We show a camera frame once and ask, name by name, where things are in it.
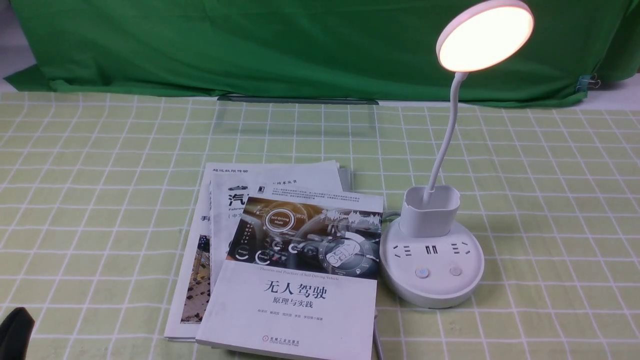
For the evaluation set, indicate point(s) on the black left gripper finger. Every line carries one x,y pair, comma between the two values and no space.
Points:
15,334

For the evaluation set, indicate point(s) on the white desk lamp with sockets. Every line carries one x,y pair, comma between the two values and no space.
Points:
428,258

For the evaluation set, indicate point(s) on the green checkered tablecloth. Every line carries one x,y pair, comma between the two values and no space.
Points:
98,192

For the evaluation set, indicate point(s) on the bottom white book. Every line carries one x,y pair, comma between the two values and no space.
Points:
192,280

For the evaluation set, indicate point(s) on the middle white car book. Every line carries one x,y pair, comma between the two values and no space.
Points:
275,224

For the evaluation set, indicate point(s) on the self-driving textbook, white cover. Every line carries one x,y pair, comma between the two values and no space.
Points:
299,280

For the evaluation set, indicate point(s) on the black binder clip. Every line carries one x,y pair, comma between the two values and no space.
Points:
587,82

